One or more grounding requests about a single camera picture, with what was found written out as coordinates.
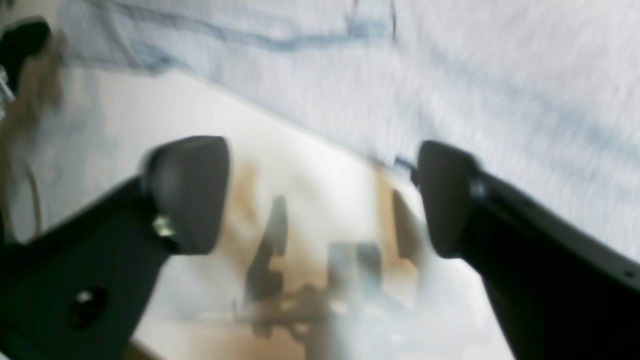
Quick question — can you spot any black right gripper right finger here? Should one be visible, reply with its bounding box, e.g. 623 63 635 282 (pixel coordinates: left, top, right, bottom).
412 141 640 360

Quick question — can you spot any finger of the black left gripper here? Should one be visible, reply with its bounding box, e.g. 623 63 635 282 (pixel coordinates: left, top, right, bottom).
0 17 52 95

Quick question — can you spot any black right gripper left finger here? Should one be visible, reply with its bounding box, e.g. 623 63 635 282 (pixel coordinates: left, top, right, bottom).
0 136 230 360

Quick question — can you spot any grey T-shirt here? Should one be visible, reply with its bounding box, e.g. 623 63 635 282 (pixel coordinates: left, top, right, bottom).
58 0 640 261

